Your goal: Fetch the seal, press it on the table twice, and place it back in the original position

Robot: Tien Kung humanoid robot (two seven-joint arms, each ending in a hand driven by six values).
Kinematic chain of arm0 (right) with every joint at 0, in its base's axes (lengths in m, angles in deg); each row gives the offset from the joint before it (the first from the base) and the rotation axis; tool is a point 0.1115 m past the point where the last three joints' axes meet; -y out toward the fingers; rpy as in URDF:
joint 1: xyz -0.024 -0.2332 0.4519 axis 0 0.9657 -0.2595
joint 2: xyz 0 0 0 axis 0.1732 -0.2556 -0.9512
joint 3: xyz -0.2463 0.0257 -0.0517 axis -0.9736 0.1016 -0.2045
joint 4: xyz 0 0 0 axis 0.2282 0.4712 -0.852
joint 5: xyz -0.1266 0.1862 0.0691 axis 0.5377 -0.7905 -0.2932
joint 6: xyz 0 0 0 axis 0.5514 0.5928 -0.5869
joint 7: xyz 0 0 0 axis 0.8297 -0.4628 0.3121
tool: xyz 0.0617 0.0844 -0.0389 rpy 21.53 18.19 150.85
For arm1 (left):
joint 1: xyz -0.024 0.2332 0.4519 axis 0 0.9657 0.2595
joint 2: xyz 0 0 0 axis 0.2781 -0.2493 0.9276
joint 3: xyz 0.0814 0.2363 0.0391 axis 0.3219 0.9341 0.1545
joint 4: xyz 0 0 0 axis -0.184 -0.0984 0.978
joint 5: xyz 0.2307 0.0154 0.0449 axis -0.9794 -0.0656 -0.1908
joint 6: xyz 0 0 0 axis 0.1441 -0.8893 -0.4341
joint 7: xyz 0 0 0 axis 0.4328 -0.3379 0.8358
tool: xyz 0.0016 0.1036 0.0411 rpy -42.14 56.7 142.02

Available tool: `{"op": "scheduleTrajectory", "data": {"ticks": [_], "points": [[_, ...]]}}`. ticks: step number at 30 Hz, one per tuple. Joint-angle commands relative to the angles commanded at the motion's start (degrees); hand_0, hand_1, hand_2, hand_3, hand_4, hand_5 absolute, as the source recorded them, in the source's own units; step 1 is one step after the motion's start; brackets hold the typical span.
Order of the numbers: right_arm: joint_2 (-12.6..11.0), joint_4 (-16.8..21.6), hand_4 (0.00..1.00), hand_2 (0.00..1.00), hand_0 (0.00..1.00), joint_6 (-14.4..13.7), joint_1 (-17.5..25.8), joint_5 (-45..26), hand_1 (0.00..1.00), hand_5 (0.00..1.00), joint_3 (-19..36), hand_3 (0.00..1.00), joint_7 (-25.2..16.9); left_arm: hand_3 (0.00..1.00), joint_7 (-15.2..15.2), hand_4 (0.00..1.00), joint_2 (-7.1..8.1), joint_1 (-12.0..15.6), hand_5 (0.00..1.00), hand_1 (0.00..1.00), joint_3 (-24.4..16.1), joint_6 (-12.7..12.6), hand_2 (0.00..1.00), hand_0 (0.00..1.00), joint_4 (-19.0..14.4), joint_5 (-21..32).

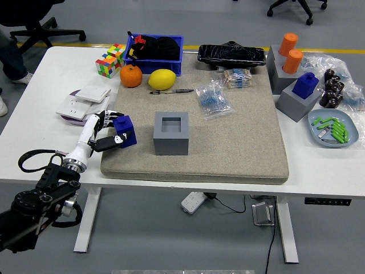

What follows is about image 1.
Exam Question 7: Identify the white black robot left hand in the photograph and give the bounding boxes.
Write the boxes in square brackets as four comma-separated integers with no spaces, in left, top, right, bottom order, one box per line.
[64,109,133,168]

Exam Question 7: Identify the blue square seal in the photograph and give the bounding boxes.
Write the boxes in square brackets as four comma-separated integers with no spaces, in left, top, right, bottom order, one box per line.
[112,115,138,149]
[291,72,319,100]

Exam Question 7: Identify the grey square seal holder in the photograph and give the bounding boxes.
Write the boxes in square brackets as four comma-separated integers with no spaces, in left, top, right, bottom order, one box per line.
[275,78,323,123]
[153,111,190,156]

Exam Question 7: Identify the grey round seal holder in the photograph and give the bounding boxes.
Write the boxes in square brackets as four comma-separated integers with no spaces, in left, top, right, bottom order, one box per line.
[269,53,305,95]
[265,44,289,72]

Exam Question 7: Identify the orange cylindrical seal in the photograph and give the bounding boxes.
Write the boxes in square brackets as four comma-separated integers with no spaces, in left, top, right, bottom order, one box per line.
[278,32,299,57]
[282,49,305,75]

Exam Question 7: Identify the purple plate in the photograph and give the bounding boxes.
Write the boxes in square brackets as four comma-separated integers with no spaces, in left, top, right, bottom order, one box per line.
[60,88,111,127]

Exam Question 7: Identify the multicoloured puzzle cube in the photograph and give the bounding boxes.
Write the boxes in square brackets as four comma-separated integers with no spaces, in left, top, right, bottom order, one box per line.
[95,54,123,79]
[107,43,127,65]

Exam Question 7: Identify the orange fruit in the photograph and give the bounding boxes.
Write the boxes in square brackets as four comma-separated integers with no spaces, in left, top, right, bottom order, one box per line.
[119,64,143,88]

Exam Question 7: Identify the white table leg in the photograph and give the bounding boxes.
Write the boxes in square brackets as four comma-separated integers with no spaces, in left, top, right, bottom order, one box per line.
[73,187,103,253]
[275,196,299,264]

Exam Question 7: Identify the person's leg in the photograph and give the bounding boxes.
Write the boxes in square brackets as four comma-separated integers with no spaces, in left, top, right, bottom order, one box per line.
[0,86,9,117]
[0,27,34,86]

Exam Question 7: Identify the yellow lemon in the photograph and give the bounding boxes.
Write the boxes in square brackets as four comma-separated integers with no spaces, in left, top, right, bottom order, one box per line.
[148,68,177,91]

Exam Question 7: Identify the black grey pen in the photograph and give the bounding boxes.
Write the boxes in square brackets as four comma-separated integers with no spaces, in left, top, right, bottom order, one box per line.
[149,88,195,95]

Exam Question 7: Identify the blue plastic bin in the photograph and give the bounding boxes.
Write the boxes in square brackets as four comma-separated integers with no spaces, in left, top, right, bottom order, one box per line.
[123,34,185,77]

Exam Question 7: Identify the black cloth bundle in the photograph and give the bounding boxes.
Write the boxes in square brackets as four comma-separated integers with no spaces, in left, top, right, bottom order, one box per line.
[126,34,181,61]

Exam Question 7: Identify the white power strip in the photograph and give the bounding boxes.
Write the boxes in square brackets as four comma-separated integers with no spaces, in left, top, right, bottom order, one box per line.
[181,191,208,214]

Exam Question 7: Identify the clear bag blue resistors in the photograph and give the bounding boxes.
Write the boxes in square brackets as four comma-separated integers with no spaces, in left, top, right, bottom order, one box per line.
[194,79,236,120]

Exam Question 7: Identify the black office chair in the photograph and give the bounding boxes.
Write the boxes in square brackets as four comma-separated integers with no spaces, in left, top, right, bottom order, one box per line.
[0,0,87,55]
[266,0,329,26]

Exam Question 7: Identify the grey-brown fabric mat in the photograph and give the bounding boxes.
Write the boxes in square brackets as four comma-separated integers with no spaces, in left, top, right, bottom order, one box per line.
[100,53,290,186]

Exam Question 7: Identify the clear bag beige resistors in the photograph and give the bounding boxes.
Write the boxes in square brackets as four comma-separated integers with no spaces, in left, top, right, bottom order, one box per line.
[212,67,254,90]

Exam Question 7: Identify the black glossy rear-view mirror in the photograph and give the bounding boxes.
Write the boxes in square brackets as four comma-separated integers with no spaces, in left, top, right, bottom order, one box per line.
[197,41,266,70]

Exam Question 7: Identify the silver metal stand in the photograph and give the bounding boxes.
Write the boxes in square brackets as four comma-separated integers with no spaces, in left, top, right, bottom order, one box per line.
[251,201,276,227]

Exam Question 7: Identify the blue-grey plate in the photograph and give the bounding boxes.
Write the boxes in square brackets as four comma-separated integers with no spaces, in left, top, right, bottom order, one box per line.
[307,109,359,148]

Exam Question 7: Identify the crumpled clear plastic bag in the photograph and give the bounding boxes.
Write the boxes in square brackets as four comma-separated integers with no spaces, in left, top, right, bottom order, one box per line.
[301,53,353,85]

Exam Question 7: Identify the black desk control panel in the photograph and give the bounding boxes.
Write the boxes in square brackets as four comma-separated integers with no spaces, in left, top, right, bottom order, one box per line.
[304,197,352,206]

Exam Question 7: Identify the clear bag small blue parts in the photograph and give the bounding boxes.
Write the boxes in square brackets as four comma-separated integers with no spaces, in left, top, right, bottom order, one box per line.
[341,83,365,112]

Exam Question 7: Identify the white plain wall panel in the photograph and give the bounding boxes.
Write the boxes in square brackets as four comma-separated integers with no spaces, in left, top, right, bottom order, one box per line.
[83,96,111,122]

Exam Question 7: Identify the white wall socket panel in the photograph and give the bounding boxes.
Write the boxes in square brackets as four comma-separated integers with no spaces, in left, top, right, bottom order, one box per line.
[55,95,95,120]

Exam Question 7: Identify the white wall switch panel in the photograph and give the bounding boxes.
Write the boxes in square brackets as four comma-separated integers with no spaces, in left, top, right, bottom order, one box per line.
[75,84,112,103]

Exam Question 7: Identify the black plug with cord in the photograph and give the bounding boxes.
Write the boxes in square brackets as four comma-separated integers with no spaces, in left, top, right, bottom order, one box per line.
[204,192,246,214]

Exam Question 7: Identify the black floor cable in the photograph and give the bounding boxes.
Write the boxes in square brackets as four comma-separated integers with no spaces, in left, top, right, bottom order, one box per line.
[265,196,278,274]

